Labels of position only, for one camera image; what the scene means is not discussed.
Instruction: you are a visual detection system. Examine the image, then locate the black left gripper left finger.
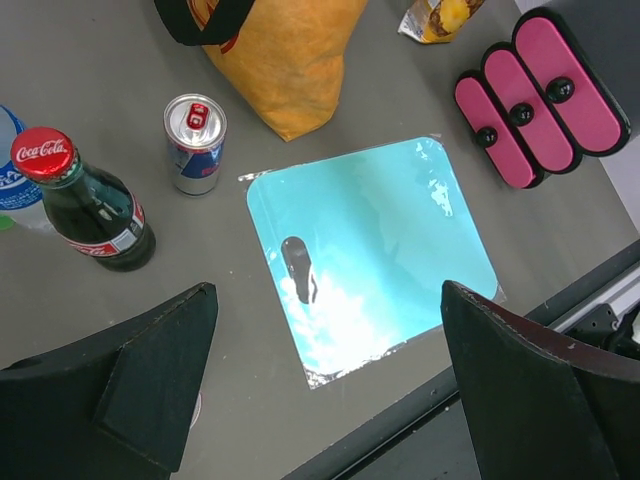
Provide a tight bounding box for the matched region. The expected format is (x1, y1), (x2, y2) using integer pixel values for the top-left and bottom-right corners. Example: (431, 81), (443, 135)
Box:
(1, 282), (218, 473)

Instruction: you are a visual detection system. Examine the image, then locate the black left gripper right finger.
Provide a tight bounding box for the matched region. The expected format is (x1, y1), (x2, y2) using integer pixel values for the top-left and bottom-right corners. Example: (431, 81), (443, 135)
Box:
(441, 281), (639, 479)

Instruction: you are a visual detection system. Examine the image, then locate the glass cola bottle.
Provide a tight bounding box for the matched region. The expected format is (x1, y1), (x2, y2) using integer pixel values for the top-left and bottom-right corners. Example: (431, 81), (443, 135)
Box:
(10, 127), (156, 272)

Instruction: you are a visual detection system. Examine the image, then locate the energy drink can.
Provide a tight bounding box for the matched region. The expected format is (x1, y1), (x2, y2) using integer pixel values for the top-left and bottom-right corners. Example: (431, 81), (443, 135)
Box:
(163, 93), (228, 197)

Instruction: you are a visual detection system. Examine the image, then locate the orange canvas bag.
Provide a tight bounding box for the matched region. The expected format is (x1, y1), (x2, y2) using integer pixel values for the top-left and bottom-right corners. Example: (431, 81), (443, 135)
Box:
(155, 0), (366, 141)

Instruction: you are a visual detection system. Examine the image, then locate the green board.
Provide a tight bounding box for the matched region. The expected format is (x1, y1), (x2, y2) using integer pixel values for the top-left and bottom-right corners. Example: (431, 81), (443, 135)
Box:
(0, 215), (14, 231)

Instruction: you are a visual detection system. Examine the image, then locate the clear water bottle blue label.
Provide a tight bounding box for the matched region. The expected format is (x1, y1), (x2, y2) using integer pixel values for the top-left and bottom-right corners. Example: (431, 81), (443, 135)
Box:
(0, 105), (55, 234)

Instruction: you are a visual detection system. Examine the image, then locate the turquoise cutting board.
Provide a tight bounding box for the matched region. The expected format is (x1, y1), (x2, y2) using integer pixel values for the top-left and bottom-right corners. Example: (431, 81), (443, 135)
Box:
(246, 136), (504, 389)

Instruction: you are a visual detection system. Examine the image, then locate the black and pink drawer box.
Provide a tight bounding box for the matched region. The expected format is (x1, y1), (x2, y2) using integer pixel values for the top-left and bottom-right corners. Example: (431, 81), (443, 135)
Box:
(454, 1), (639, 189)

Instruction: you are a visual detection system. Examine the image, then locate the orange juice carton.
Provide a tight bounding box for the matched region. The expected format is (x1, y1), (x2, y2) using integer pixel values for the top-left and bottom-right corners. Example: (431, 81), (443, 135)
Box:
(398, 0), (485, 45)

